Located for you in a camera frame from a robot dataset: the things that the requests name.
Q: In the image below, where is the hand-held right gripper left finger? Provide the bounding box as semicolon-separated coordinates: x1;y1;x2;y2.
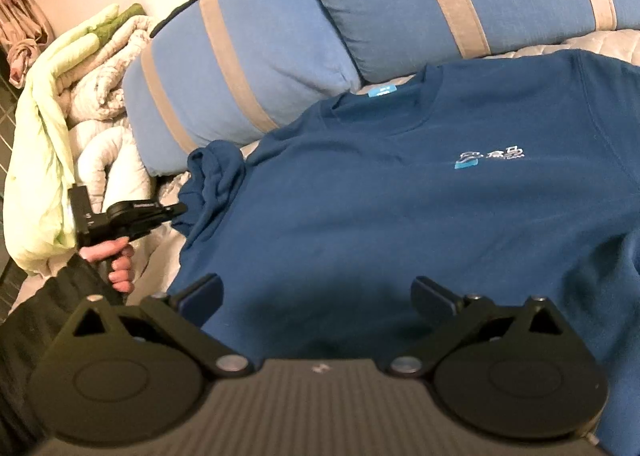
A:
52;273;253;379

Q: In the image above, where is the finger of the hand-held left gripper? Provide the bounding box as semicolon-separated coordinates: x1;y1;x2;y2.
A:
159;203;189;227

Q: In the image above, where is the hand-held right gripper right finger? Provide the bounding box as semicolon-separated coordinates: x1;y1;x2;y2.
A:
382;276;583;379

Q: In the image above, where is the dark blue sweatshirt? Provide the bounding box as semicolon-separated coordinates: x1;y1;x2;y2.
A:
172;49;640;456

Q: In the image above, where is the person's left hand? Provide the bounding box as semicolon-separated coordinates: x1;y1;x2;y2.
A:
79;237;137;295

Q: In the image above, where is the pile of light blankets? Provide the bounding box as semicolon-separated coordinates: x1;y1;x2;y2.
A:
9;4;122;279

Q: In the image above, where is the dark green cloth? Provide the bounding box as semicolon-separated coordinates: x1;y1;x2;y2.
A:
92;3;147;48

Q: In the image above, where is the pink patterned curtain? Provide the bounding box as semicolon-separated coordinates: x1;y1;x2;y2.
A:
0;0;55;91

